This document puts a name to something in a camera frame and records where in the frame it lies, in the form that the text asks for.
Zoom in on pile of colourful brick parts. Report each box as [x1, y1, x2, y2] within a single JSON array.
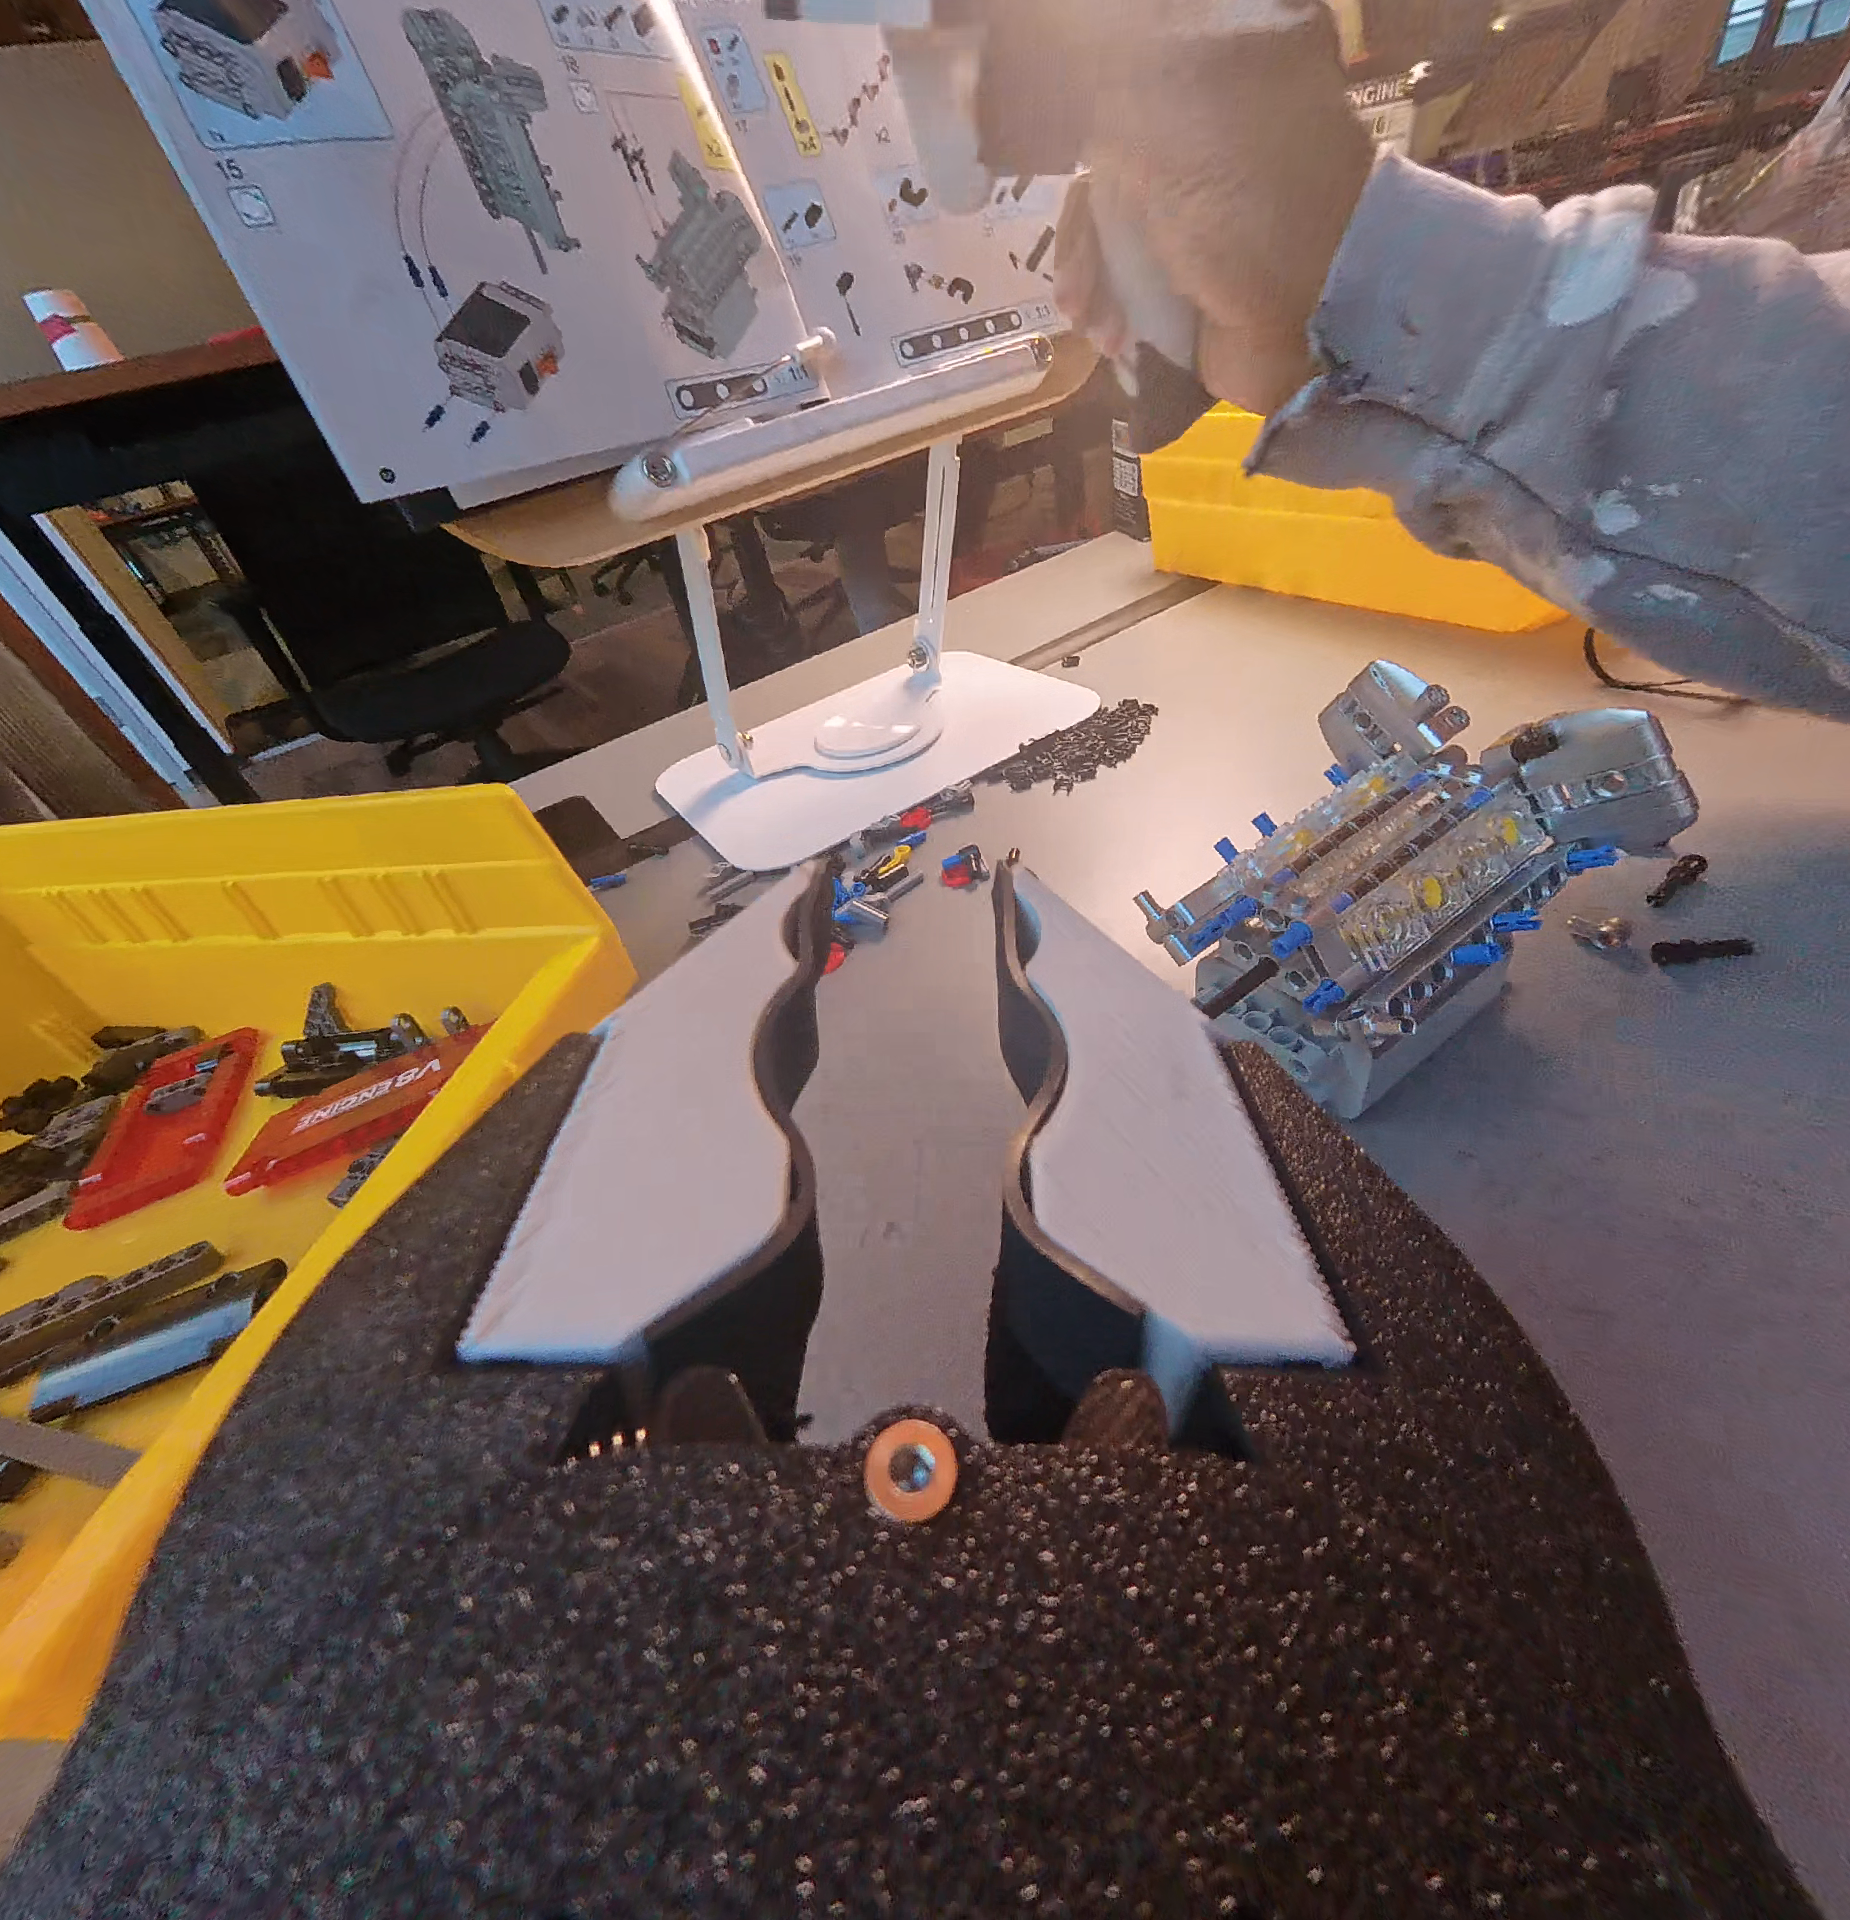
[[689, 787, 990, 951]]

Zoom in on red printed brick panel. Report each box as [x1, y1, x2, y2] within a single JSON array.
[[224, 1028, 484, 1199]]

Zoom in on instruction booklet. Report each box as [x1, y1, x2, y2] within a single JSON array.
[[79, 0, 1096, 508]]

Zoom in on black cable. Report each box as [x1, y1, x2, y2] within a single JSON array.
[[1579, 626, 1769, 715]]

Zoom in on person's right hand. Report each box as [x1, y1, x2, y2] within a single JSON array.
[[970, 0, 1379, 414]]

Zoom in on white booklet stand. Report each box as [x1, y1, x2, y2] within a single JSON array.
[[610, 331, 1105, 873]]

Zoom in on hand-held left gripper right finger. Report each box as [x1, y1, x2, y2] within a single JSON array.
[[990, 866, 1362, 1437]]

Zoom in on black and red brick parts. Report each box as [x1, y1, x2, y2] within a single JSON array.
[[0, 985, 483, 1579]]

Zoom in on pile of black pins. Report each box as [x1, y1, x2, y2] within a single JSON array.
[[970, 699, 1164, 802]]

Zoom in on yellow plastic bin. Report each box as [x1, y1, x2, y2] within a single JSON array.
[[0, 787, 635, 1742]]

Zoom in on red brick frame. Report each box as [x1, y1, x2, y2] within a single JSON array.
[[62, 1030, 269, 1236]]

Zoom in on black swivel chair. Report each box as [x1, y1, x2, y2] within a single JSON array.
[[251, 585, 573, 787]]

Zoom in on dark wooden table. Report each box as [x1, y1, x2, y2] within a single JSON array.
[[0, 325, 371, 799]]

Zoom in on grey brick engine model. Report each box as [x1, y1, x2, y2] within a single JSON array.
[[1135, 662, 1702, 1119]]

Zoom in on white drinks bottle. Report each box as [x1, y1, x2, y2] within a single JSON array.
[[23, 286, 127, 375]]

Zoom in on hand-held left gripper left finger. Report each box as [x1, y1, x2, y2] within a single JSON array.
[[454, 861, 838, 1375]]

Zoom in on yellow plastic crate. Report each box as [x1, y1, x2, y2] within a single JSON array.
[[1142, 404, 1567, 637]]

